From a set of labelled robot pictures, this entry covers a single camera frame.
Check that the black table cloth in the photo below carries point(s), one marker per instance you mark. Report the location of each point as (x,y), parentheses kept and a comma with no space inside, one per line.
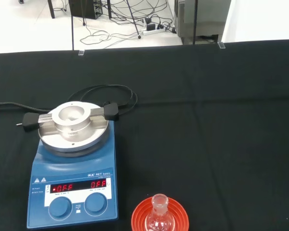
(207,120)

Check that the white power strip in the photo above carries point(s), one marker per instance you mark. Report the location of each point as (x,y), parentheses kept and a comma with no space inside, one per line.
(154,31)

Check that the clear cloth clip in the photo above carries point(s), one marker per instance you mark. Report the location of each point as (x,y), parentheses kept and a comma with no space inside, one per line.
(81,53)

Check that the blue base heater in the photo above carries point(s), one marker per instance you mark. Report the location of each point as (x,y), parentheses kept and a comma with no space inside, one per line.
(72,173)

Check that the black tripod leg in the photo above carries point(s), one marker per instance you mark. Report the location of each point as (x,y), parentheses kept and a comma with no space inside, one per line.
(135,21)

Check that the thin black pole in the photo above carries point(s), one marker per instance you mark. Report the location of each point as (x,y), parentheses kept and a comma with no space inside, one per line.
(195,21)
(72,33)

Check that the grey metal cabinet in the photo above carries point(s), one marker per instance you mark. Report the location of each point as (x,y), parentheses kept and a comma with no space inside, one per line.
(202,14)

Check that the black computer tower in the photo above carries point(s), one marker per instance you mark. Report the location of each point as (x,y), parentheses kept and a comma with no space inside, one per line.
(84,8)

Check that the thin metal probe rod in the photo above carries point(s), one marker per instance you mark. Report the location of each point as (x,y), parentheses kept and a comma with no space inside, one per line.
(19,124)

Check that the black table leg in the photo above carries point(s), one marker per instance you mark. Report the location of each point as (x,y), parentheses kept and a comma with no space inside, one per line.
(51,9)

